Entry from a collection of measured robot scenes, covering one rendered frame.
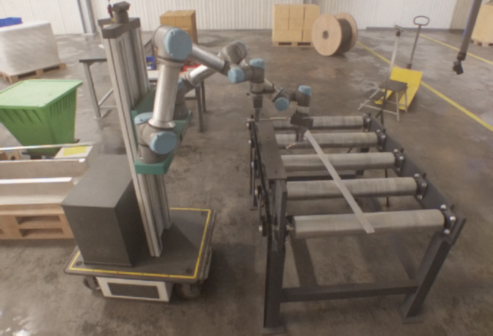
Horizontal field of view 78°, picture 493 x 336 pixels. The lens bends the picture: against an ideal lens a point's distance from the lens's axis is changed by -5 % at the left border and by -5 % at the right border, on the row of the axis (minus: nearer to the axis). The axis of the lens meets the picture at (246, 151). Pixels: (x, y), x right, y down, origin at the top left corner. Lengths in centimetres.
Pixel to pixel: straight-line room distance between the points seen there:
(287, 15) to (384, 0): 481
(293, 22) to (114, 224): 797
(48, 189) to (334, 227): 236
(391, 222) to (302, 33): 800
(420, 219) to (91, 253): 196
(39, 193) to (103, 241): 113
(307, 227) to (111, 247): 123
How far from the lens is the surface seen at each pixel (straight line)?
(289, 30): 927
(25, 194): 325
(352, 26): 864
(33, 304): 282
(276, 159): 160
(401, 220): 181
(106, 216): 202
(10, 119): 401
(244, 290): 247
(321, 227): 165
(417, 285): 232
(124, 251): 220
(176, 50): 132
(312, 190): 187
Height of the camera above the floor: 202
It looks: 31 degrees down
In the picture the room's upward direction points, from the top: straight up
